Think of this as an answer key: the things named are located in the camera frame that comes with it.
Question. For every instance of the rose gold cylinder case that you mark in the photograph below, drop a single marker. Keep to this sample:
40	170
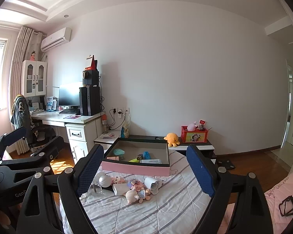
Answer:
112	158

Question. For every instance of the black hair clip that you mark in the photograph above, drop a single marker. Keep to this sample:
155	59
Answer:
108	189

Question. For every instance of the white air conditioner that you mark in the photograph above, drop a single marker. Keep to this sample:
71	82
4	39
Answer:
56	39

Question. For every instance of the yellow highlighter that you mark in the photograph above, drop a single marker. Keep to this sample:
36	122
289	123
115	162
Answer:
134	160

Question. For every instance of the blue white desk box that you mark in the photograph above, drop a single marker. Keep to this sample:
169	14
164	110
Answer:
51	103

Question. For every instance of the blue snack bag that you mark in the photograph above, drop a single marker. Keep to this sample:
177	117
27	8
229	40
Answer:
125	131

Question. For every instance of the white charger block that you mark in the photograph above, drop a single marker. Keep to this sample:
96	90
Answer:
119	189

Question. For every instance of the yellow octopus plush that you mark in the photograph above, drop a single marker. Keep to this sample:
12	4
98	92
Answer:
172	139

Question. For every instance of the red white card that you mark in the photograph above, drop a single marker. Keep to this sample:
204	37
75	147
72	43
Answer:
89	62

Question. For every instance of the blue highlighter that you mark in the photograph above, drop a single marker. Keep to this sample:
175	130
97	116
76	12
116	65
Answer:
146	155

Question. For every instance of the black office chair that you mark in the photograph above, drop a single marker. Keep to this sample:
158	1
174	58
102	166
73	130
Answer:
42	134

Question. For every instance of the black speaker box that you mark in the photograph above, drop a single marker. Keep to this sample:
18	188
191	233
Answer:
90	78

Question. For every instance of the dark jacket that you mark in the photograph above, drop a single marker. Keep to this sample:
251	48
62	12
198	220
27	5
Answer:
20	112

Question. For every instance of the pink plush toy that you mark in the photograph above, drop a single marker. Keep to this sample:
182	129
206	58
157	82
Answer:
191	126

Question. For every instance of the red storage box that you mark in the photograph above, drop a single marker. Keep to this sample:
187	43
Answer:
194	136

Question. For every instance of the black computer tower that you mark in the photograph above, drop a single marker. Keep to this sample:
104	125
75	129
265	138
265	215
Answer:
90	101

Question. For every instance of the orange-lid bottle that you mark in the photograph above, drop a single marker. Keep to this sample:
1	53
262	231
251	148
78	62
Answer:
104	124

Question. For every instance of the teal clear container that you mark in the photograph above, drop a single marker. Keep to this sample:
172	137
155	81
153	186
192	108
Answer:
118	152

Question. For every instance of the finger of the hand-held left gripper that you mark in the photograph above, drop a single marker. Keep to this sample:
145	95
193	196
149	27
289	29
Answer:
52	147
14	134

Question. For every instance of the black keyboard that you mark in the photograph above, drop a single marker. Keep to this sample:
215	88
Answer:
68	111

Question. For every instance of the small pink packet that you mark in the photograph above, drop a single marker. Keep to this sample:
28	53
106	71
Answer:
109	134

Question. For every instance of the small black device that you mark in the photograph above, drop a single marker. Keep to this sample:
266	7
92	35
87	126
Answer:
157	138

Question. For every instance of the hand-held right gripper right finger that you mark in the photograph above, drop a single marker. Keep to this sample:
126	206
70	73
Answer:
200	170

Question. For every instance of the clear plastic floss case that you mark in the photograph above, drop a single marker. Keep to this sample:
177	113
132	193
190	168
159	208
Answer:
150	161

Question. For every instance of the small doll figure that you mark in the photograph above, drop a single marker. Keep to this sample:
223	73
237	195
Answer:
33	55

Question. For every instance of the white cup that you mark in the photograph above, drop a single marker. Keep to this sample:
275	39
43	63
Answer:
152	184

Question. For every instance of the baby doll figurine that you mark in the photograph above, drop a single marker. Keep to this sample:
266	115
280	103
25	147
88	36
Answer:
134	196

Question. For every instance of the small red card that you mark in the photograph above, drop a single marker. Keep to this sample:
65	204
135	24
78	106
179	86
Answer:
202	121

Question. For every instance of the white round device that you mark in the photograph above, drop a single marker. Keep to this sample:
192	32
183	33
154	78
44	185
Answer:
104	180

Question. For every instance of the pink block pig toy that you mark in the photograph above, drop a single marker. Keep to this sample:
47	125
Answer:
118	180

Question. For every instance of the clear perfume bottle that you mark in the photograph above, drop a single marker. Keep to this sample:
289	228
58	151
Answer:
96	189

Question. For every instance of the colourful block figure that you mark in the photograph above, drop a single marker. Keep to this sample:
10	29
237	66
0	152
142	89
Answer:
135	184

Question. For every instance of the white desk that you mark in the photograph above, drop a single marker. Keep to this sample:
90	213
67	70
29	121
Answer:
84	119

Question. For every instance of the pink mouse pad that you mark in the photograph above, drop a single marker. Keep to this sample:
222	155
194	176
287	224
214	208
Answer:
72	117

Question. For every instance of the pale pink quilt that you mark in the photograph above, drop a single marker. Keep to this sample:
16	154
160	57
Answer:
276	195

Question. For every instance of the white glass-door cabinet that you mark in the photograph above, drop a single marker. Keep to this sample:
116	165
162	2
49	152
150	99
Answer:
34	63

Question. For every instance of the white striped bed quilt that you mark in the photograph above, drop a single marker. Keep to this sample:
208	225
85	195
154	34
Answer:
161	212

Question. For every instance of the pink storage box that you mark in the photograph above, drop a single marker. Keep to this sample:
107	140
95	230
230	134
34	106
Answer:
136	170

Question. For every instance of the dark blue small box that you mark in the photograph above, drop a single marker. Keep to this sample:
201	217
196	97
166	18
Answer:
139	157

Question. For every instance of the black computer monitor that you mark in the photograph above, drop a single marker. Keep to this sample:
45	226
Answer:
69	93

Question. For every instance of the black white low cabinet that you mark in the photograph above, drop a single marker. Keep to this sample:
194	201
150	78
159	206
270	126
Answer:
197	146

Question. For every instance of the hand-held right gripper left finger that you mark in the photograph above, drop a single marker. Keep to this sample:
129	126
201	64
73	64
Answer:
88	170

